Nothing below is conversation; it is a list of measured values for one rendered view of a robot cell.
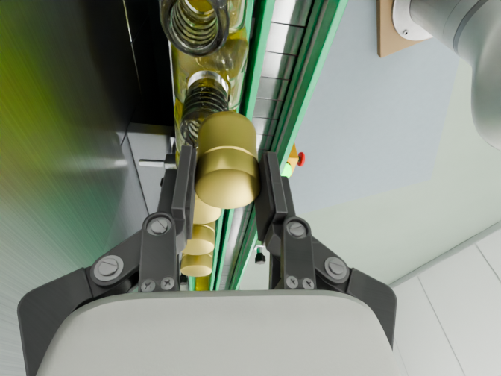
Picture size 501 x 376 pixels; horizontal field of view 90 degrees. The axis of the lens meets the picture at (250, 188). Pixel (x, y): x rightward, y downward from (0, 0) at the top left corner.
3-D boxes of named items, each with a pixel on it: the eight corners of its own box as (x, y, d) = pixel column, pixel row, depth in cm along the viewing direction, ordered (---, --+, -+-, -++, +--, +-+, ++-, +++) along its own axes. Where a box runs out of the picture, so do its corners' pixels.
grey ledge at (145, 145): (137, 102, 52) (123, 138, 45) (180, 107, 54) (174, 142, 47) (172, 271, 125) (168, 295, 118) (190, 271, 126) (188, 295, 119)
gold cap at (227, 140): (197, 107, 14) (191, 164, 11) (261, 113, 14) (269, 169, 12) (197, 154, 17) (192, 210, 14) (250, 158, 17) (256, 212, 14)
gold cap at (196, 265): (204, 224, 28) (202, 262, 25) (219, 238, 31) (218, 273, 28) (177, 232, 29) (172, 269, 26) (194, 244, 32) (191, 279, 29)
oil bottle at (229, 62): (192, -34, 29) (163, 43, 16) (240, -24, 30) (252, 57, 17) (193, 22, 33) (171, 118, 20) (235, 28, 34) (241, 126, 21)
